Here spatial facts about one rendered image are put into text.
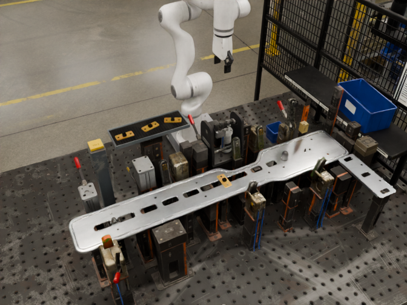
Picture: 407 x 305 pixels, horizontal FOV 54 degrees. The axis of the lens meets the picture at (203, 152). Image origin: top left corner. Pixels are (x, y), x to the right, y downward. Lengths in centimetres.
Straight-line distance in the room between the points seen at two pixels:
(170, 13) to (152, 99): 225
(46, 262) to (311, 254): 127
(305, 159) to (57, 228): 130
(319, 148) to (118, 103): 256
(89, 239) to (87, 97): 281
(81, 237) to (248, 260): 77
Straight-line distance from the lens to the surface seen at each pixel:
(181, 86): 211
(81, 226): 175
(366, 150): 210
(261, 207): 175
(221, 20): 166
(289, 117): 207
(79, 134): 388
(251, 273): 192
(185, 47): 208
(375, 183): 201
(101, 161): 189
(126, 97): 427
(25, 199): 239
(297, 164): 199
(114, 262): 155
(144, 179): 179
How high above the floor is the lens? 233
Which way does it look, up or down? 42 degrees down
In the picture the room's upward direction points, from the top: straight up
